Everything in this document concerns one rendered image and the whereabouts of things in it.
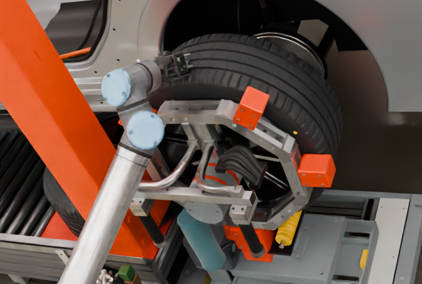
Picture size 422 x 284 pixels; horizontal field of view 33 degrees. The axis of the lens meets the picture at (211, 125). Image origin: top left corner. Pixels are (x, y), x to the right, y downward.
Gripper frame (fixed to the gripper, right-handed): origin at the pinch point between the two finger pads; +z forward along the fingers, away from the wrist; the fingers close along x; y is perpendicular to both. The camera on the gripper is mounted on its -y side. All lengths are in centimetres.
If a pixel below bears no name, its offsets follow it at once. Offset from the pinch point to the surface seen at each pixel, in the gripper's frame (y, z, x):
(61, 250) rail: -95, 12, -68
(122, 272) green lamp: -35, -16, -63
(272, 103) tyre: 26.2, 1.0, -17.7
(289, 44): 15.2, 41.1, -6.0
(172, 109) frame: -3.0, -8.0, -13.1
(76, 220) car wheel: -89, 20, -58
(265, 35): 8.1, 39.1, -1.2
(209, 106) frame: 9.2, -6.1, -14.2
